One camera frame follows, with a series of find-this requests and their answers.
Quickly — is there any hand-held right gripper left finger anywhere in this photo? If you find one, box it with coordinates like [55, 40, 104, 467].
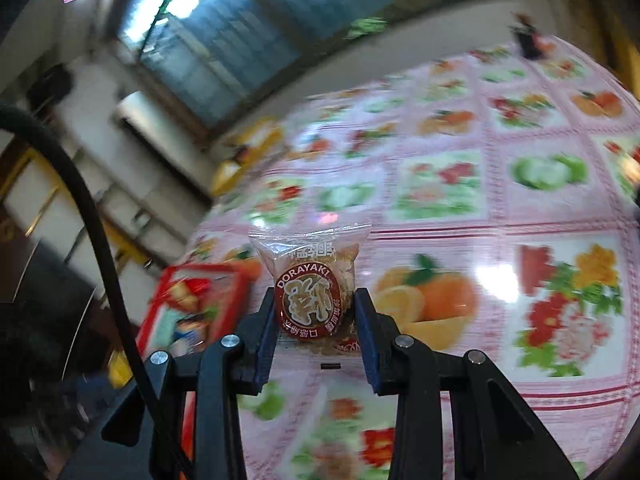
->
[100, 287, 281, 480]

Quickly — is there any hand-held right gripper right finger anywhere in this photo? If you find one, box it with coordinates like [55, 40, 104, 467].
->
[352, 287, 581, 480]

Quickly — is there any clear dorayaki packet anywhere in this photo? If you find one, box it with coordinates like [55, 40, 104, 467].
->
[248, 222, 372, 358]

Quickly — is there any blue snack packet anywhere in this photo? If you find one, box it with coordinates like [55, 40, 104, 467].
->
[175, 320, 213, 356]

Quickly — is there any red snack packet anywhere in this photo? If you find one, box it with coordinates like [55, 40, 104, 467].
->
[170, 280, 213, 311]

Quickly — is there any floral tablecloth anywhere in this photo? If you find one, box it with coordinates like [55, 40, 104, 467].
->
[182, 35, 640, 480]

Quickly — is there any yellow plastic object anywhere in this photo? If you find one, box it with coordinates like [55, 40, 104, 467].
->
[210, 120, 286, 196]

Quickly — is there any window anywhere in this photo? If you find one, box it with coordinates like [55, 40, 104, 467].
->
[100, 0, 526, 131]

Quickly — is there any green cloth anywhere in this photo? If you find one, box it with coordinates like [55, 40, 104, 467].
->
[345, 17, 388, 40]

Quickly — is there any small dark figurine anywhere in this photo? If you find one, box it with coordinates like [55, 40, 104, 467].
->
[510, 12, 546, 59]

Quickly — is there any black cable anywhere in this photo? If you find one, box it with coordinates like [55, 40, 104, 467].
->
[0, 102, 196, 480]

